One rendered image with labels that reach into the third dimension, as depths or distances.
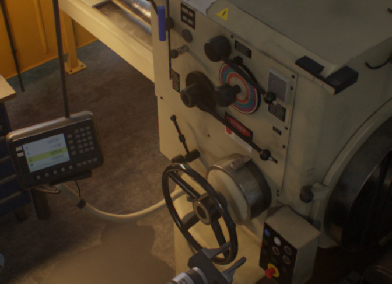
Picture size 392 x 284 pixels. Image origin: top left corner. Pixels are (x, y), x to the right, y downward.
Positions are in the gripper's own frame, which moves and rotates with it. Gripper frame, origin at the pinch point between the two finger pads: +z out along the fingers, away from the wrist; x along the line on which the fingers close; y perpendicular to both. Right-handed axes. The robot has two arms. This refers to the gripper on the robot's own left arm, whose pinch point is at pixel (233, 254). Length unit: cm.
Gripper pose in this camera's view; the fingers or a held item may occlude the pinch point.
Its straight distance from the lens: 200.1
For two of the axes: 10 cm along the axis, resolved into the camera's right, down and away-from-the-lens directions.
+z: 7.7, -4.4, 4.7
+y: 1.4, -6.0, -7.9
